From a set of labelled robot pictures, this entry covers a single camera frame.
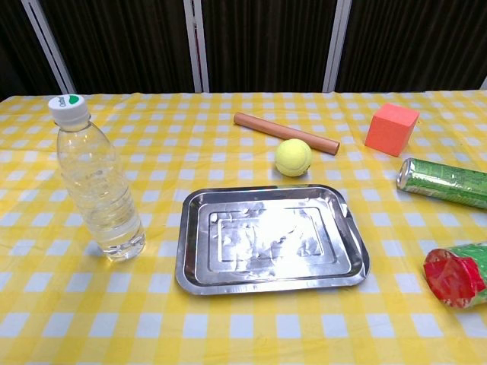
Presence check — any yellow white checkered tablecloth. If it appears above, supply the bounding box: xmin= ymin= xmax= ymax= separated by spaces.
xmin=0 ymin=90 xmax=487 ymax=365

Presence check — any yellow tennis ball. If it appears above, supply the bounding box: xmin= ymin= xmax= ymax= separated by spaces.
xmin=275 ymin=138 xmax=313 ymax=177

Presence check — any green canister with red lid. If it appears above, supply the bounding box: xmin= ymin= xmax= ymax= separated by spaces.
xmin=423 ymin=243 xmax=487 ymax=313

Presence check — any rectangular metal tray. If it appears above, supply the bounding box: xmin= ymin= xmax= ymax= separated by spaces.
xmin=174 ymin=184 xmax=371 ymax=296

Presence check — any brown wooden rod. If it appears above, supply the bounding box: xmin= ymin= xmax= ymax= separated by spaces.
xmin=233 ymin=112 xmax=341 ymax=156

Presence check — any slim green drink can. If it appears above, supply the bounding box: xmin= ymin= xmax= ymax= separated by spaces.
xmin=396 ymin=157 xmax=487 ymax=210

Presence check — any orange foam cube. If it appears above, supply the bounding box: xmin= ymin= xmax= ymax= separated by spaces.
xmin=364 ymin=103 xmax=421 ymax=158

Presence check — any transparent plastic water bottle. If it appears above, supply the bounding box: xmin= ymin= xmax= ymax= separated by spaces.
xmin=47 ymin=93 xmax=147 ymax=263

